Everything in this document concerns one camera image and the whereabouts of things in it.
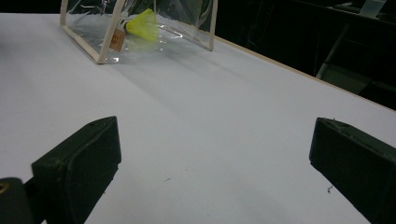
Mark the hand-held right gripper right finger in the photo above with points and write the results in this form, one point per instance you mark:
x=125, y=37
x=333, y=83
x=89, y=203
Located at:
x=358, y=161

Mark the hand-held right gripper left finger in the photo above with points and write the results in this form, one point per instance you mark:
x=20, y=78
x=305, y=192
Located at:
x=77, y=168

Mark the yellow shuttlecock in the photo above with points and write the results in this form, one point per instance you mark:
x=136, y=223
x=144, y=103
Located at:
x=144, y=26

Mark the clear bag with beige trim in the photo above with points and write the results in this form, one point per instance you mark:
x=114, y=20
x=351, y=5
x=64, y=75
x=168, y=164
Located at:
x=174, y=34

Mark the white table sheet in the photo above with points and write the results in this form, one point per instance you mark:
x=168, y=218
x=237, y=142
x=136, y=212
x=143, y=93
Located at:
x=202, y=124

